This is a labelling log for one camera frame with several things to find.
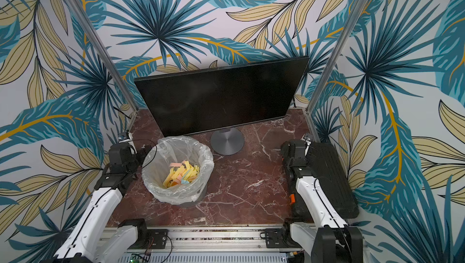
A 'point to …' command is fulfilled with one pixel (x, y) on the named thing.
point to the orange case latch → (292, 198)
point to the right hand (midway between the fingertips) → (299, 148)
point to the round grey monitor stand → (227, 141)
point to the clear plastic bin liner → (172, 149)
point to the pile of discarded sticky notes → (184, 173)
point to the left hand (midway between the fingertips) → (140, 151)
